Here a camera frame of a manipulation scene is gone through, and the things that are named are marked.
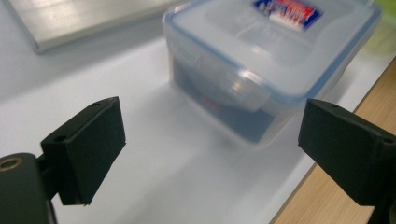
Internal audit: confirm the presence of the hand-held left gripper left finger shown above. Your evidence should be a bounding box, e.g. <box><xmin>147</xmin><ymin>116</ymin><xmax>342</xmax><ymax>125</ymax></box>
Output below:
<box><xmin>40</xmin><ymin>96</ymin><xmax>127</xmax><ymax>206</ymax></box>

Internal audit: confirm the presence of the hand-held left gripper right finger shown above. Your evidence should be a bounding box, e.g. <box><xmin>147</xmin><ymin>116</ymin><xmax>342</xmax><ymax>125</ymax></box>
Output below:
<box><xmin>297</xmin><ymin>98</ymin><xmax>396</xmax><ymax>207</ymax></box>

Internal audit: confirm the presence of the clear plastic lidded container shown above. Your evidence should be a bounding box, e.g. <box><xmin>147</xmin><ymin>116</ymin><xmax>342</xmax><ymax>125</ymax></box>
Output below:
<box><xmin>162</xmin><ymin>0</ymin><xmax>384</xmax><ymax>147</ymax></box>

